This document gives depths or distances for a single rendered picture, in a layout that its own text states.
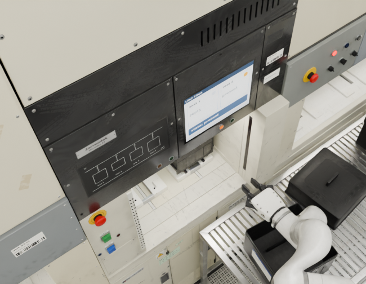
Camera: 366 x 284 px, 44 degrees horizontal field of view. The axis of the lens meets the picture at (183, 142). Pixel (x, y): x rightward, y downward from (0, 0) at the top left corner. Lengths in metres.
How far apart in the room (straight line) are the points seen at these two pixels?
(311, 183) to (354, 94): 0.63
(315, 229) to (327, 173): 0.98
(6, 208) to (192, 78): 0.63
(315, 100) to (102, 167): 1.46
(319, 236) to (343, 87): 1.43
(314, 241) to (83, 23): 0.80
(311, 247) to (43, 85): 0.79
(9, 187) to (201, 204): 1.07
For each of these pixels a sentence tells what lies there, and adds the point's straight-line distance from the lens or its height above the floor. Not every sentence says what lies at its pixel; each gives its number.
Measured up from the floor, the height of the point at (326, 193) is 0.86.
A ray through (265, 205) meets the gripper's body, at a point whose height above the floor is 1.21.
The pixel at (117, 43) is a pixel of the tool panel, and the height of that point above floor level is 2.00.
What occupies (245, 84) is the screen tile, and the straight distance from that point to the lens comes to 1.56.
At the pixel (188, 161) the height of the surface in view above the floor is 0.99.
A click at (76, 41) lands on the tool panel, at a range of 1.03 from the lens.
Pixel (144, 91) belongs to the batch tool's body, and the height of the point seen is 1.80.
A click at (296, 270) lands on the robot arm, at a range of 1.26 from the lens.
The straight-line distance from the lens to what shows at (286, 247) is 2.15.
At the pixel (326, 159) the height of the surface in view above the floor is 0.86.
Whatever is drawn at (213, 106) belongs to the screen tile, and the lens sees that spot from 1.51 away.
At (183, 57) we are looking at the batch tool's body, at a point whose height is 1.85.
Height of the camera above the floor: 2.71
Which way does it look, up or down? 54 degrees down
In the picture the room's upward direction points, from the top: 4 degrees counter-clockwise
